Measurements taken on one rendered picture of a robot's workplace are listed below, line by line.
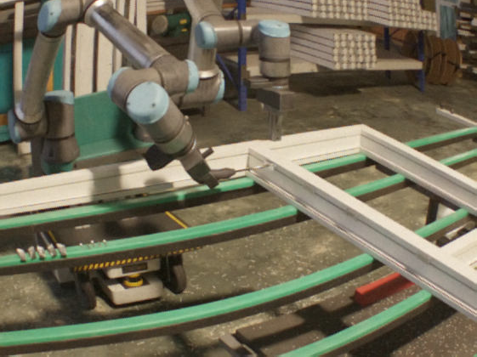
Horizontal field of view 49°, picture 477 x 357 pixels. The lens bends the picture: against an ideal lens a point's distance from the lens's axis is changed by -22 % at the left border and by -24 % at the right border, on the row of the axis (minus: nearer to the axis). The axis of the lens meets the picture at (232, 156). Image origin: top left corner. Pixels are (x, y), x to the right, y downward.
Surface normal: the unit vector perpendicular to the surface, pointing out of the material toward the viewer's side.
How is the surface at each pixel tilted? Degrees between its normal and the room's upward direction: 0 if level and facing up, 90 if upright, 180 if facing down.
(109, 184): 90
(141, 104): 45
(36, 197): 90
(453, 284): 90
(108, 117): 90
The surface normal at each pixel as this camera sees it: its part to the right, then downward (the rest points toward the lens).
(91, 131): 0.53, 0.28
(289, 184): -0.89, 0.15
